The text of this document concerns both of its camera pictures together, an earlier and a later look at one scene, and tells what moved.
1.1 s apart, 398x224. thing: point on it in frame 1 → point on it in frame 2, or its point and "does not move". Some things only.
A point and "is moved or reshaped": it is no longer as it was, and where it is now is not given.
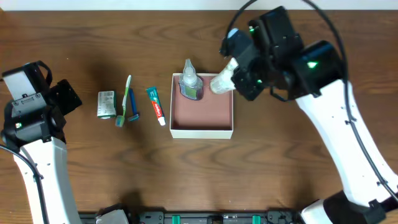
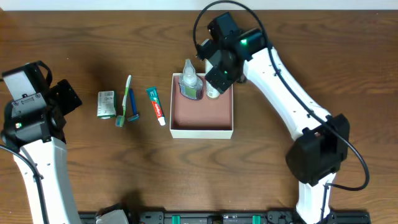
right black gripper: (244, 82) → (219, 81)
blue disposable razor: (132, 98) does not move
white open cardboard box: (211, 117) does not move
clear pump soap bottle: (191, 83) does not move
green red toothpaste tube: (153, 96) does not move
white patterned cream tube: (223, 82) is moved or reshaped
